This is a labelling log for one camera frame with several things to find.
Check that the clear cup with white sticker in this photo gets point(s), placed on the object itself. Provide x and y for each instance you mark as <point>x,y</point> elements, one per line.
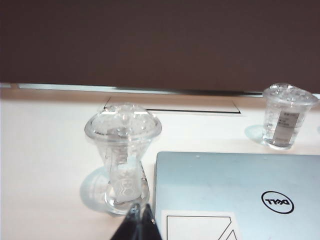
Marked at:
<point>122,125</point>

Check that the white and red laptop sticker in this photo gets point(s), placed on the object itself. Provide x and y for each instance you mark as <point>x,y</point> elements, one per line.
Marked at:
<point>200,213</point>

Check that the silver Dell laptop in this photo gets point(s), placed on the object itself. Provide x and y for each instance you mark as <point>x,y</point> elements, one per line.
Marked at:
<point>225,180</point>

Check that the wide brown desk partition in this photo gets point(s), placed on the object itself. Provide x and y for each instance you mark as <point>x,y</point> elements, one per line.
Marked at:
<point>150,45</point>

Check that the aluminium partition rail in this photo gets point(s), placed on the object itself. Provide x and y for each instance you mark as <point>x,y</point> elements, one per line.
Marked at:
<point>75,86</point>

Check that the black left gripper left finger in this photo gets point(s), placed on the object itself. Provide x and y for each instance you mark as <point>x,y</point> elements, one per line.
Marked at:
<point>127,227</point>

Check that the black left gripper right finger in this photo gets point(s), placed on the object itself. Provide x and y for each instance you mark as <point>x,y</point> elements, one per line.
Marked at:
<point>148,227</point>

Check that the small clear cup with label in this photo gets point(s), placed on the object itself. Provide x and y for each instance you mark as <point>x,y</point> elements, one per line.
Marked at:
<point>282,120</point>

